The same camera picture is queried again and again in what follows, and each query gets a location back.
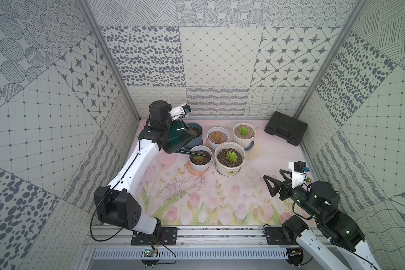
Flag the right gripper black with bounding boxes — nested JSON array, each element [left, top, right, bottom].
[[264, 169, 324, 221]]

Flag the large white pot green succulent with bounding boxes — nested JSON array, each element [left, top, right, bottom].
[[214, 142, 246, 177]]

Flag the white pot brown soil succulent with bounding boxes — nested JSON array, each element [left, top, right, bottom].
[[233, 123, 256, 149]]

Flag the small white pot reddish succulent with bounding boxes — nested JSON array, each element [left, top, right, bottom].
[[207, 127, 229, 151]]

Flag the white pot yellow-green succulent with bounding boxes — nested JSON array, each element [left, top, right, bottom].
[[189, 145, 213, 165]]

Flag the dark green watering can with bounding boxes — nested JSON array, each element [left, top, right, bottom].
[[162, 118, 209, 157]]

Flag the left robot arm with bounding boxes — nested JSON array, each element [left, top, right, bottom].
[[93, 101, 172, 240]]

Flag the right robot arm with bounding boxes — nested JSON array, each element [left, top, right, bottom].
[[262, 170, 380, 270]]

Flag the blue-grey pot red succulent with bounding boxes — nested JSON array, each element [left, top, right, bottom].
[[184, 123, 203, 150]]

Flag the blue-grey saucer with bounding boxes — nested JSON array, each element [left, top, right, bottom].
[[245, 141, 254, 151]]

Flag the black plastic tool case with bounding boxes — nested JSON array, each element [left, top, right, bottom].
[[264, 111, 308, 146]]

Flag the terracotta saucer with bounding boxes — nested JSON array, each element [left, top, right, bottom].
[[187, 161, 210, 176]]

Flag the floral pink table mat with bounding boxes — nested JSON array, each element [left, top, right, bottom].
[[135, 120, 305, 226]]

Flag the small green circuit board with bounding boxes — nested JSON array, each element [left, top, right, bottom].
[[141, 249, 159, 266]]

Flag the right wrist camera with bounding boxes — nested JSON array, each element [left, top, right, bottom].
[[288, 161, 310, 189]]

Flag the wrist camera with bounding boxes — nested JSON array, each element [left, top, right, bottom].
[[169, 103, 191, 121], [288, 161, 310, 189]]

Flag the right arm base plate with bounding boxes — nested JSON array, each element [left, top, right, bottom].
[[262, 225, 309, 245]]

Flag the aluminium mounting rail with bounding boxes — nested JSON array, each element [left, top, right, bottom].
[[82, 224, 360, 249]]

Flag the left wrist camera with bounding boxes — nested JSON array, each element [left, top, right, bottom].
[[169, 103, 191, 121]]

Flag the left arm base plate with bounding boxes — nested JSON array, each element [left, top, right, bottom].
[[131, 227, 178, 246]]

